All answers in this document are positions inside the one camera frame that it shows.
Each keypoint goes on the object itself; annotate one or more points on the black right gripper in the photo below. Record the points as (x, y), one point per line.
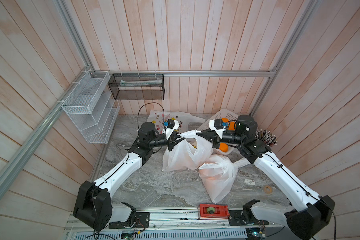
(210, 136)

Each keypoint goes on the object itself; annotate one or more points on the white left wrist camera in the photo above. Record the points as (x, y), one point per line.
(170, 126)

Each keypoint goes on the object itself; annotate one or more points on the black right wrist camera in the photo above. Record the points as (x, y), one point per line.
(218, 126)

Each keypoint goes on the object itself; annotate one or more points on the brown tape roll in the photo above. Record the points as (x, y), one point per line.
(268, 189)

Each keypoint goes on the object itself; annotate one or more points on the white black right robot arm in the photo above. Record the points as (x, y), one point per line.
(308, 212)

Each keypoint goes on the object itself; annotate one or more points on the white plastic bag front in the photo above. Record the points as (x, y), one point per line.
(218, 174)

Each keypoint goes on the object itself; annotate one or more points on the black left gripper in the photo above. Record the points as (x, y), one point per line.
(171, 141)

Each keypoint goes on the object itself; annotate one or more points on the orange fruit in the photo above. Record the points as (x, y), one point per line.
(223, 147)
(228, 123)

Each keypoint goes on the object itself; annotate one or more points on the white wire mesh shelf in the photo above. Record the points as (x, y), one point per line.
(91, 108)

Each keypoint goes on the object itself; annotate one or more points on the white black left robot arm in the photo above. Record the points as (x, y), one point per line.
(94, 205)

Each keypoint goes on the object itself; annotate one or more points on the black wire mesh basket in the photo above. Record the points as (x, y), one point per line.
(137, 87)

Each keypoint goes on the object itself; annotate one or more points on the red cup of pens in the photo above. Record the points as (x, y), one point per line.
(267, 137)

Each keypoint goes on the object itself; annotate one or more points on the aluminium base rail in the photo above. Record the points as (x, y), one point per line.
(178, 224)

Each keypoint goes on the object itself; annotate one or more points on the white printed bag back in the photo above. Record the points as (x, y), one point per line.
(184, 119)

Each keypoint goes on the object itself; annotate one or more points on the white printed bag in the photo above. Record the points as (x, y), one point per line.
(190, 153)
(184, 119)

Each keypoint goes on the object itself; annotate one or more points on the small white label card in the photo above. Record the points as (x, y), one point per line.
(249, 182)

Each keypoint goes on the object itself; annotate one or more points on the white plastic perforated basket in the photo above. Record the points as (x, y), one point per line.
(226, 116)

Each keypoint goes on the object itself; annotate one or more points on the red tape dispenser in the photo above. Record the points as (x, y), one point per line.
(208, 211)

